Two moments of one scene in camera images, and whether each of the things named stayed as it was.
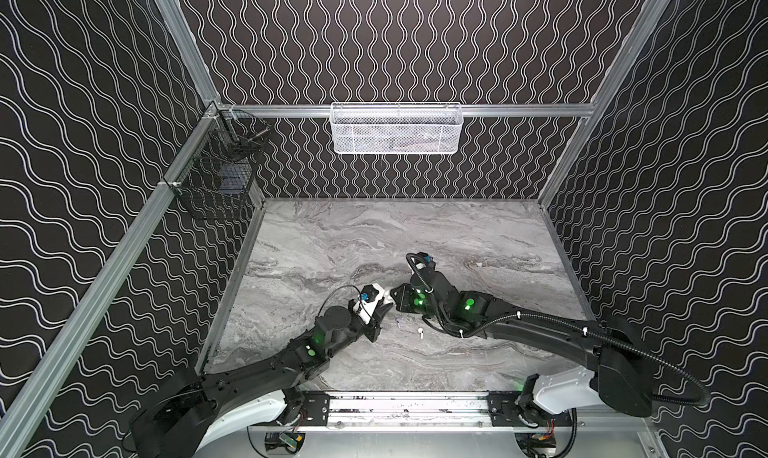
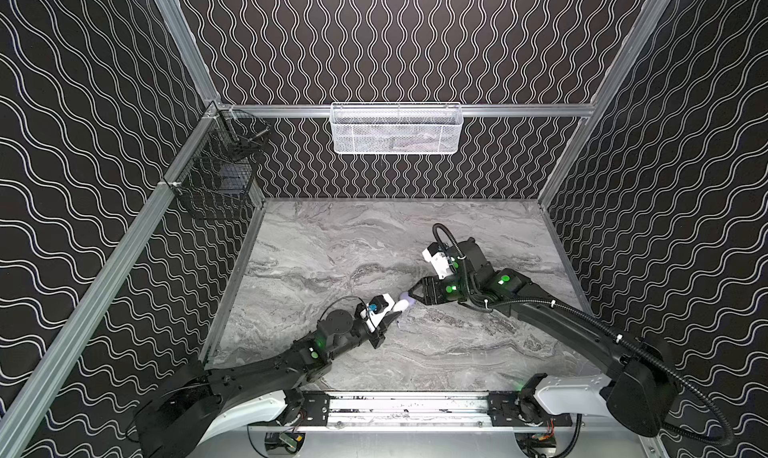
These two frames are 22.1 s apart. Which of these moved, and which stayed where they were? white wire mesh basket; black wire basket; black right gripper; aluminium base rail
Moved: black right gripper
Stayed: white wire mesh basket; black wire basket; aluminium base rail
